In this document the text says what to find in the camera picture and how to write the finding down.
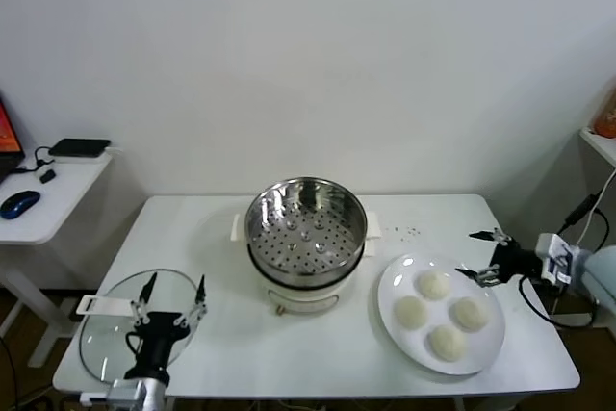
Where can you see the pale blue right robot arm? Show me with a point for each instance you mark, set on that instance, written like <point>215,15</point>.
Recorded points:
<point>597,271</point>

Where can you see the white steamed baozi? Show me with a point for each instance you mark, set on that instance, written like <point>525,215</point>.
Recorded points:
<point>434,285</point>
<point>470,314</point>
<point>410,312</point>
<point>447,343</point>

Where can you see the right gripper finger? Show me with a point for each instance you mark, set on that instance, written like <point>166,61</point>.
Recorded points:
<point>486,276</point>
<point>498,236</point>

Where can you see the orange plastic bag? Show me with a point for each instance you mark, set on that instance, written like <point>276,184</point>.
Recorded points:
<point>607,120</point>

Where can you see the white side desk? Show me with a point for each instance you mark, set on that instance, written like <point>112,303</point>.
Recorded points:
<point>58,204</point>

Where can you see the white side shelf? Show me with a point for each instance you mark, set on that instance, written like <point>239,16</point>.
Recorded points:
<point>601,146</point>

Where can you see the small black adapter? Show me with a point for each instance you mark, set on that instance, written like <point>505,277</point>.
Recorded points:
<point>46,176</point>

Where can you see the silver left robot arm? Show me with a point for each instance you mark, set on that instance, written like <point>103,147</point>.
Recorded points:
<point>155,396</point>

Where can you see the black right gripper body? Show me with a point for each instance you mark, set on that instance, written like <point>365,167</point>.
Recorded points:
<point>517,262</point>

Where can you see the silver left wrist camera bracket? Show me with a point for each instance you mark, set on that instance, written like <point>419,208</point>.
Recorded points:
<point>125,392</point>

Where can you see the blue computer mouse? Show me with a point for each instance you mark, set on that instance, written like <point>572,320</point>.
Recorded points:
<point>19,203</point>

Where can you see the white electric cooker pot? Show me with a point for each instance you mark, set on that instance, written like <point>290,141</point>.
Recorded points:
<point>298,298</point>

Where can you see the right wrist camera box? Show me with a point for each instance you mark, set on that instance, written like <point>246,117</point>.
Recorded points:
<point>553,257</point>

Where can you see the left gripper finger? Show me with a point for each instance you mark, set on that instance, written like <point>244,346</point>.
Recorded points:
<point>197,310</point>
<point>140,312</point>

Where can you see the stainless steel steamer basket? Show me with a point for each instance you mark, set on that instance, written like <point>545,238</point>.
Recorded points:
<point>337,259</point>

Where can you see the white round plate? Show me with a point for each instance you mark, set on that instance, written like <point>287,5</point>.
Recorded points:
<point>481,348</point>

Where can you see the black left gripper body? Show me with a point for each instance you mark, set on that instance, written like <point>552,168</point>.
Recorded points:
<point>156,339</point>

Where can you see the flat black device box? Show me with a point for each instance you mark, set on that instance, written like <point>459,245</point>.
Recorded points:
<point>79,146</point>

